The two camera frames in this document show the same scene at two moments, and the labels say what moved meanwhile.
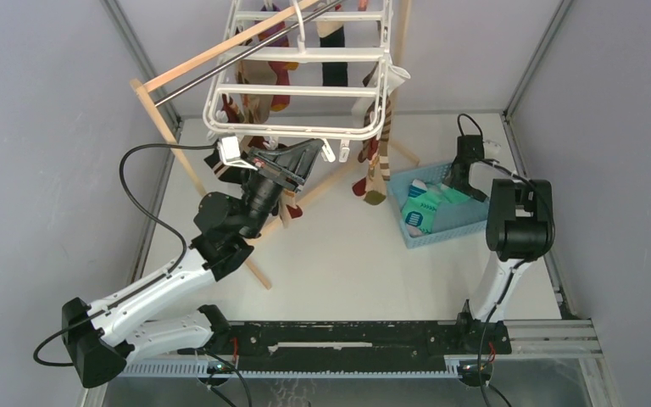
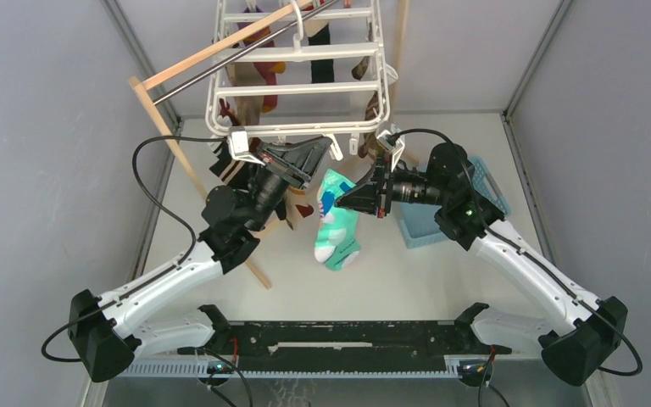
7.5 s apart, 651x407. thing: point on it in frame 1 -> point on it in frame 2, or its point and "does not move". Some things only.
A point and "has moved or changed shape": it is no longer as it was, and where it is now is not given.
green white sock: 418,207 -> 336,244
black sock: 224,172 has moved or changed shape
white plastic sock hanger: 318,69 does not move
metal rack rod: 254,48 does not move
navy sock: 334,74 -> 322,70
